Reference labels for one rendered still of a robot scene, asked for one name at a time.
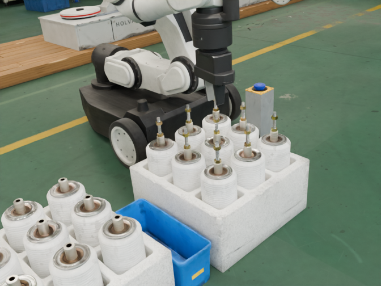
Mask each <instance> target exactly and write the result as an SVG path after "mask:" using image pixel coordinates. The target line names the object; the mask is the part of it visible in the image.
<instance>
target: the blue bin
mask: <svg viewBox="0 0 381 286"><path fill-rule="evenodd" d="M115 213H116V214H118V215H122V216H126V217H130V218H133V219H135V220H137V221H138V222H139V223H140V224H141V228H142V231H143V232H144V233H146V234H147V235H148V236H150V237H151V238H153V239H154V240H156V241H157V242H159V243H160V244H162V245H163V246H164V247H166V248H168V249H169V250H170V251H171V256H172V265H173V274H174V279H175V286H202V285H203V284H205V283H206V282H207V281H208V280H209V279H210V249H211V242H210V241H209V240H208V239H206V238H205V237H203V236H202V235H200V234H198V233H197V232H195V231H194V230H192V229H191V228H189V227H187V226H186V225H184V224H183V223H182V222H180V221H178V220H177V219H175V218H174V217H172V216H170V215H169V214H168V213H166V212H164V211H163V210H161V209H160V208H158V207H156V206H155V205H154V204H152V203H150V202H149V201H147V200H146V199H138V200H136V201H134V202H132V203H130V204H128V205H127V206H125V207H123V208H121V209H119V210H117V211H116V212H115Z"/></svg>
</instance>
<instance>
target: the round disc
mask: <svg viewBox="0 0 381 286"><path fill-rule="evenodd" d="M100 12H101V9H100V8H99V7H96V6H85V7H75V8H71V9H66V10H63V11H61V12H60V16H61V17H62V18H66V19H82V18H89V17H92V16H94V15H97V14H99V13H100Z"/></svg>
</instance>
